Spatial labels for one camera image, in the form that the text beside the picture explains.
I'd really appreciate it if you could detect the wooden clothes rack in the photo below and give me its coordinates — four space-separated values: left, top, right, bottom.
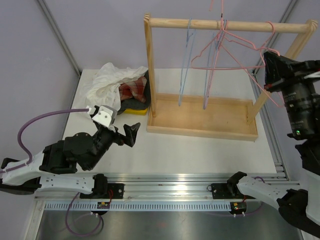
143 13 318 142

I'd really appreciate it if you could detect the aluminium mounting rail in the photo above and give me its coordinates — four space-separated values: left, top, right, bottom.
24 147 311 240

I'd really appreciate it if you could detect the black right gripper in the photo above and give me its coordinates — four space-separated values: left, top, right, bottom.
264 51 320 137

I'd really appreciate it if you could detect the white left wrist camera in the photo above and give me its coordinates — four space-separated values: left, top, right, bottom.
87 105 118 132

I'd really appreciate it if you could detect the yellow plastic tray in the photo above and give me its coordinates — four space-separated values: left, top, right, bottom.
123 108 148 116

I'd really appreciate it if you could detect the blue wire hanger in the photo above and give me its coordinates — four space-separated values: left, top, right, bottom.
203 31 223 110
178 18 197 106

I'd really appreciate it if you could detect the red plaid skirt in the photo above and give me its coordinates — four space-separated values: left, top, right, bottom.
118 76 147 103

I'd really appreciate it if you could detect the grey polka dot skirt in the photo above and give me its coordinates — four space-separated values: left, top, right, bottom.
117 70 151 115

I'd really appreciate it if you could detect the aluminium frame post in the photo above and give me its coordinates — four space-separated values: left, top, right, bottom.
259 0 301 61
35 0 82 78

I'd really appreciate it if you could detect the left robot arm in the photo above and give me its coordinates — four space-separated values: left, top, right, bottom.
0 123 141 199

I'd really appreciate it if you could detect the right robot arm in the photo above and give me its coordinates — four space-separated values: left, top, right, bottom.
206 51 320 238

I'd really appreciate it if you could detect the white ruffled skirt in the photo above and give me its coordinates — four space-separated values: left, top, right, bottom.
74 62 148 111

